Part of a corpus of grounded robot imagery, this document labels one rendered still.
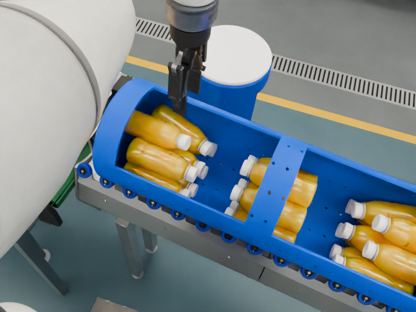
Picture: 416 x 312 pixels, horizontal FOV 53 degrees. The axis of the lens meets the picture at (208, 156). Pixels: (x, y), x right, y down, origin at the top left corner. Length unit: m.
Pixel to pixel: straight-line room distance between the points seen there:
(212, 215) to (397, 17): 2.90
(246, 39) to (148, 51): 1.53
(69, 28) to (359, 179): 0.98
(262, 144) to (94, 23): 0.90
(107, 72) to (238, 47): 1.18
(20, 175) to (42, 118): 0.03
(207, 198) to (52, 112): 0.99
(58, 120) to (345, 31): 3.19
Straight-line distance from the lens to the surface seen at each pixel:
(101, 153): 1.03
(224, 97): 1.37
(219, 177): 1.20
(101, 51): 0.28
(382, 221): 1.04
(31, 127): 0.20
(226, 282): 2.10
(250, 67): 1.39
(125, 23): 0.34
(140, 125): 1.08
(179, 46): 0.77
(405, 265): 1.05
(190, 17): 0.71
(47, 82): 0.21
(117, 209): 1.28
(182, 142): 1.03
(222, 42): 1.46
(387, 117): 2.88
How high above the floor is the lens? 2.00
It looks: 57 degrees down
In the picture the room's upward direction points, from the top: 7 degrees clockwise
